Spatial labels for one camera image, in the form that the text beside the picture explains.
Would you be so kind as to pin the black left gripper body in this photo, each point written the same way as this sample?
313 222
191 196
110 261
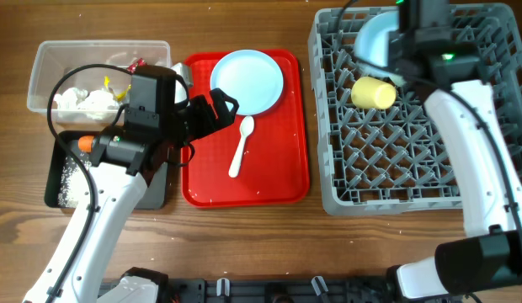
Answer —
189 122

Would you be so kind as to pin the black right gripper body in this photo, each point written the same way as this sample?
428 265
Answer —
394 51

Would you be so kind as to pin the green plastic bowl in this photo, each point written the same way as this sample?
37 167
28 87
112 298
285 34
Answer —
398 80

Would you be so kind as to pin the blue plastic bowl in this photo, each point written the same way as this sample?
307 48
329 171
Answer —
371 42

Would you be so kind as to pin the yellow plastic cup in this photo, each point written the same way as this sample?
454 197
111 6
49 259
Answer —
371 93

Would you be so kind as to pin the red snack wrapper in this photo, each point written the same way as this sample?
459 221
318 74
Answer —
132 67

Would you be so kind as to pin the white napkin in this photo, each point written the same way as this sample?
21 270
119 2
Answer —
70 99
101 104

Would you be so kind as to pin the white cooked rice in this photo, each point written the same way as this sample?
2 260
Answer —
73 185

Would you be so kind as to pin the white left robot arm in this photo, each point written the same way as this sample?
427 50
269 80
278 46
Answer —
124 159

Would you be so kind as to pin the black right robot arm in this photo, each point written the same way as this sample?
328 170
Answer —
450 78

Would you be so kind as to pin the black food waste tray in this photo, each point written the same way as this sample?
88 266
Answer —
153 199

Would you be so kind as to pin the grey dishwasher rack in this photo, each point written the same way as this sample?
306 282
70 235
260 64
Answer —
383 162

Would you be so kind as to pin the clear plastic waste bin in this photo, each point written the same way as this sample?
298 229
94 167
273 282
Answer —
55 58

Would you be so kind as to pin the white plastic spoon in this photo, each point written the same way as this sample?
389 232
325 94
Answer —
246 129

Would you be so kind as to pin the light blue plate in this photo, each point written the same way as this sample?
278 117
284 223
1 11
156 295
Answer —
252 78

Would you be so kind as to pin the red plastic tray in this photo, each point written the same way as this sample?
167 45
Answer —
275 160

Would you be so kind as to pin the orange carrot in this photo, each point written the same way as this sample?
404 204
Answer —
85 143

